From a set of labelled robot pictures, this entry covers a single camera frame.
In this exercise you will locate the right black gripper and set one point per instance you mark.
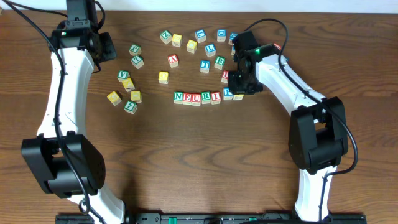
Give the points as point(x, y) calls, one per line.
point(240, 84)

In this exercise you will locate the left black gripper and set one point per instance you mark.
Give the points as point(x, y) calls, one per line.
point(106, 47)

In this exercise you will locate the red U block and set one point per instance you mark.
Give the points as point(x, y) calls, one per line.
point(224, 77)

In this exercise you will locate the blue P block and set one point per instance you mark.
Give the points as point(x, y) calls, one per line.
point(227, 95)

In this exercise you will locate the red I block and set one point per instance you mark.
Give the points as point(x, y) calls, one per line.
point(215, 98)

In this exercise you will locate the green R block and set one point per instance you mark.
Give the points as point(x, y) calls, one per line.
point(206, 97)

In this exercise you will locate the red Q block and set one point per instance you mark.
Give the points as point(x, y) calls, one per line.
point(196, 99)

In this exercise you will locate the red E block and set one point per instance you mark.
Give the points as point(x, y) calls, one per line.
point(187, 99)

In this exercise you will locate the green N block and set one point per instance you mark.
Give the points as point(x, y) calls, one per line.
point(178, 97)

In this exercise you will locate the yellow O block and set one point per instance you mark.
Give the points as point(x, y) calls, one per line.
point(163, 77)

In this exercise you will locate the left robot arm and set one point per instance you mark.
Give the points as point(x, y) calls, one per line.
point(61, 158)

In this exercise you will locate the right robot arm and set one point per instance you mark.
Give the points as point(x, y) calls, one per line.
point(316, 141)

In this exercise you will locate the blue 5 block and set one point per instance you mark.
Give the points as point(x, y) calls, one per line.
point(233, 50)

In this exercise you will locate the green B block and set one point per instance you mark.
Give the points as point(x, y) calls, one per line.
point(220, 62)

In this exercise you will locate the green J block left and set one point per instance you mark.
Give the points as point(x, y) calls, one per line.
point(135, 50)

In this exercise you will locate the green V block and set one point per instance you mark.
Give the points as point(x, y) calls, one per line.
point(123, 75)

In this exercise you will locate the green 7 block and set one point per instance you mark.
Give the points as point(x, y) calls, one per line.
point(137, 61)

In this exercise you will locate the blue T block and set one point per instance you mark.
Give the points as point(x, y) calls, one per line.
point(205, 66)

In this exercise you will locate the yellow block beside V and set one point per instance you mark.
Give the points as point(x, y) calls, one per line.
point(128, 85)

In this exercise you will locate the blue L block middle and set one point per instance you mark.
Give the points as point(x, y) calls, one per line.
point(210, 50)

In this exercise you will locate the blue l block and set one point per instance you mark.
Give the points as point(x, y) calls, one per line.
point(200, 35)
point(210, 50)

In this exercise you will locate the blue tilted D block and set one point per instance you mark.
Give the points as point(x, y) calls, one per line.
point(231, 37)

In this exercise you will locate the red M block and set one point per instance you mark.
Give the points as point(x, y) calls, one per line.
point(277, 46)

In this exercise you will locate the yellow C block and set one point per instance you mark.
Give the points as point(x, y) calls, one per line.
point(114, 97)

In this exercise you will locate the yellow block second row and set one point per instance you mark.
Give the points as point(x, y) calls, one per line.
point(191, 46)

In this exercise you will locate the blue L block top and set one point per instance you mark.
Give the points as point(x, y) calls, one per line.
point(200, 35)

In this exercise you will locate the green Z block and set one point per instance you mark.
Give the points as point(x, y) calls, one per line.
point(166, 37)

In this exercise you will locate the green 4 block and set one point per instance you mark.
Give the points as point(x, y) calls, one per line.
point(130, 107)

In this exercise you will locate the red A block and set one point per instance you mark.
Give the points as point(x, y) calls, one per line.
point(173, 60)

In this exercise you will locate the yellow block top row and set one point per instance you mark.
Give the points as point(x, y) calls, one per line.
point(176, 40)

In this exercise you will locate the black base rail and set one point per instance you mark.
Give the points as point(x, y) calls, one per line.
point(268, 217)

